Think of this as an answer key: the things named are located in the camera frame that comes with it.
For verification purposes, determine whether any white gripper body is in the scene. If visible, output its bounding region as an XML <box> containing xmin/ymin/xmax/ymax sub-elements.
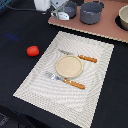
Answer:
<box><xmin>51</xmin><ymin>0</ymin><xmax>69</xmax><ymax>20</ymax></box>

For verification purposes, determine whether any grey frying pan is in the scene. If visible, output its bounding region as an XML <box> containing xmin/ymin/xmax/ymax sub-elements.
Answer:
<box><xmin>64</xmin><ymin>1</ymin><xmax>77</xmax><ymax>20</ymax></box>

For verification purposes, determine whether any red toy sausage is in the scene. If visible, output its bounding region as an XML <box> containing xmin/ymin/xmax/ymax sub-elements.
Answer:
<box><xmin>27</xmin><ymin>46</ymin><xmax>39</xmax><ymax>57</ymax></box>

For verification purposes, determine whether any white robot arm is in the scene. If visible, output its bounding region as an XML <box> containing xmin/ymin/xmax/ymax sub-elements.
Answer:
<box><xmin>34</xmin><ymin>0</ymin><xmax>69</xmax><ymax>20</ymax></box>

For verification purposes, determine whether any round wooden plate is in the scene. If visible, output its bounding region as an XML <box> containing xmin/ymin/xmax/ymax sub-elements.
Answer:
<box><xmin>56</xmin><ymin>55</ymin><xmax>83</xmax><ymax>78</ymax></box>

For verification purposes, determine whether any beige bowl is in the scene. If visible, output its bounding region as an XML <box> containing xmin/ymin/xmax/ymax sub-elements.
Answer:
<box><xmin>119</xmin><ymin>5</ymin><xmax>128</xmax><ymax>30</ymax></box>

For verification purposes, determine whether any woven beige placemat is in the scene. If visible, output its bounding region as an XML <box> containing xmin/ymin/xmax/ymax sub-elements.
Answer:
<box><xmin>14</xmin><ymin>31</ymin><xmax>114</xmax><ymax>128</ymax></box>

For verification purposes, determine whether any grey pot with handles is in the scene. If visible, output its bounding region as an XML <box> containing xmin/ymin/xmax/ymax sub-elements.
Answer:
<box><xmin>80</xmin><ymin>0</ymin><xmax>104</xmax><ymax>25</ymax></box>

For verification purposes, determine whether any knife with wooden handle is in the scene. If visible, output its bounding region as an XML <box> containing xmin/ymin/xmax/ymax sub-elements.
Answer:
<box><xmin>58</xmin><ymin>49</ymin><xmax>97</xmax><ymax>63</ymax></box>

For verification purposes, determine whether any fork with wooden handle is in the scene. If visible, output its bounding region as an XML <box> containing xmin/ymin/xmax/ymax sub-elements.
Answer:
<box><xmin>45</xmin><ymin>72</ymin><xmax>85</xmax><ymax>89</ymax></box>

